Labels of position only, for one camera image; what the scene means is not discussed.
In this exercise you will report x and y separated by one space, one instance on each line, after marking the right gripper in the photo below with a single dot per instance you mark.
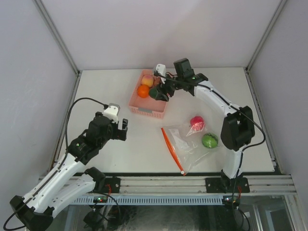
163 86

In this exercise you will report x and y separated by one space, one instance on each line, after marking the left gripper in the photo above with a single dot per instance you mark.
119 134

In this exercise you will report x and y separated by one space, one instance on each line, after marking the fake dark green avocado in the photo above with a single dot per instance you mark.
153 92

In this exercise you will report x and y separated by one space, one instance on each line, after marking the fake orange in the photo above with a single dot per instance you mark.
143 91

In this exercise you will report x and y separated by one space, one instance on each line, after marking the fake peach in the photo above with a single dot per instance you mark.
147 80

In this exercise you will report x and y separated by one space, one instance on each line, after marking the fake red fruit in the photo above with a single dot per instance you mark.
197 123

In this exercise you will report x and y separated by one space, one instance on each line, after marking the clear zip top bag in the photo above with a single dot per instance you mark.
185 146

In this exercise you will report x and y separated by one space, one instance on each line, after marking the fake green fruit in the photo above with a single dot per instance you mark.
210 140

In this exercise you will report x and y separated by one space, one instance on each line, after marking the fake brown pink fruit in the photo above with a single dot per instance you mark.
157 81

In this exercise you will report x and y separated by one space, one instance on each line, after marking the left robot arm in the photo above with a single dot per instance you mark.
70 178

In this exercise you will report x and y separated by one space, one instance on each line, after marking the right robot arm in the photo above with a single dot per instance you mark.
237 125

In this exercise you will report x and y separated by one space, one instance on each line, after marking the pink plastic basket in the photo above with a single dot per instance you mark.
146 106

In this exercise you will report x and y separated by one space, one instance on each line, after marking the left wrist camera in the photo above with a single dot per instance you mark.
112 111

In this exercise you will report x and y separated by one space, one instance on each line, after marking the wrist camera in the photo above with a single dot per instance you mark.
160 70
112 111

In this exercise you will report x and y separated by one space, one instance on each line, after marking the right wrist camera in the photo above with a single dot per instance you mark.
160 70

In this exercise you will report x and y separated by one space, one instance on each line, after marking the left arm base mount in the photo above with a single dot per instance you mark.
112 185

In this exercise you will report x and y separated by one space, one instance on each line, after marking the aluminium front rail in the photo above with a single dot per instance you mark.
259 185

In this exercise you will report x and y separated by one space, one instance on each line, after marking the left aluminium corner post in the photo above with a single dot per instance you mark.
56 35

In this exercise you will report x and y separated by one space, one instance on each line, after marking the aluminium corner post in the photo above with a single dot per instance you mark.
56 35
265 35

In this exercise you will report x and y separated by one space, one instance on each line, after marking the right aluminium corner post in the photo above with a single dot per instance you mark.
265 35

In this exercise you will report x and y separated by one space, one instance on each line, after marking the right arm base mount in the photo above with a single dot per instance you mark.
222 185

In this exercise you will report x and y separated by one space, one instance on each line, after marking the slotted cable duct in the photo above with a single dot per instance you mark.
149 200

